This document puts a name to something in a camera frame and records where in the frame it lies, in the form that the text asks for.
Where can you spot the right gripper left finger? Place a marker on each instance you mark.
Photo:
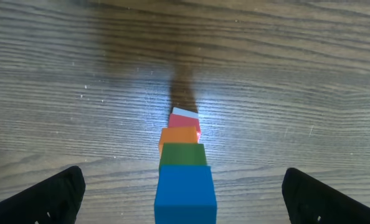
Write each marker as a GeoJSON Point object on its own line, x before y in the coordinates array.
{"type": "Point", "coordinates": [48, 199]}

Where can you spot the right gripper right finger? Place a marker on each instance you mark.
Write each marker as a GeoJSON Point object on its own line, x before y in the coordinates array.
{"type": "Point", "coordinates": [315, 202]}

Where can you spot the blue cube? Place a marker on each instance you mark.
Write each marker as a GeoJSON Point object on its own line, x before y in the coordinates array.
{"type": "Point", "coordinates": [185, 193]}

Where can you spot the green cube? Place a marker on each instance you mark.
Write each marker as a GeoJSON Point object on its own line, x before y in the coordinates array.
{"type": "Point", "coordinates": [183, 154]}

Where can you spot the orange cube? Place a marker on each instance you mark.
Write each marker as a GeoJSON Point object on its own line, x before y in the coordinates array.
{"type": "Point", "coordinates": [178, 135]}

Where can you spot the red cube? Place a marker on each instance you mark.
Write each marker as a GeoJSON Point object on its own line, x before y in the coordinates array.
{"type": "Point", "coordinates": [183, 122]}

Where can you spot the white cube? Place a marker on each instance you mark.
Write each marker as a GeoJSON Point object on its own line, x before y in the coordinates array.
{"type": "Point", "coordinates": [185, 112]}

